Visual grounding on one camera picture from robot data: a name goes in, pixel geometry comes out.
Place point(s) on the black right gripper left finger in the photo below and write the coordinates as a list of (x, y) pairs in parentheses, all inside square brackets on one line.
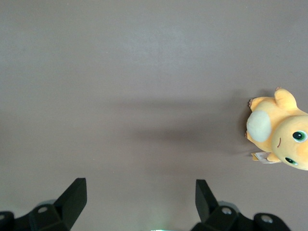
[(69, 202)]

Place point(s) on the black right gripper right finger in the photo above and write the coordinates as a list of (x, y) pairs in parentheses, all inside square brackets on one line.
[(207, 204)]

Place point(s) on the orange plush toy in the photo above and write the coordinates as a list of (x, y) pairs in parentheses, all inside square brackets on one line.
[(284, 113)]

